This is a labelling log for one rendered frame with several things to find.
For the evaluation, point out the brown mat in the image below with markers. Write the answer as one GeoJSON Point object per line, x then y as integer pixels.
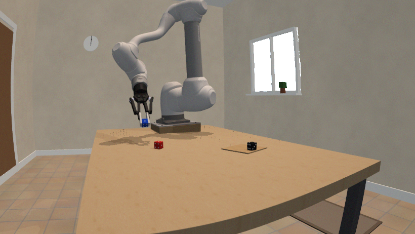
{"type": "Point", "coordinates": [242, 148]}

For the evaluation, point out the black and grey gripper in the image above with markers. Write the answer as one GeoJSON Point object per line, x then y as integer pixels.
{"type": "Point", "coordinates": [141, 96]}

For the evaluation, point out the black die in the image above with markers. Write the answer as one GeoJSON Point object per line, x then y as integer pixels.
{"type": "Point", "coordinates": [251, 146]}

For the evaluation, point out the red die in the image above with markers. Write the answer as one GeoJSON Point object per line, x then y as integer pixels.
{"type": "Point", "coordinates": [158, 144]}

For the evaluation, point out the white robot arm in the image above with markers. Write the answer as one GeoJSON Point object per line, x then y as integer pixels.
{"type": "Point", "coordinates": [195, 94]}

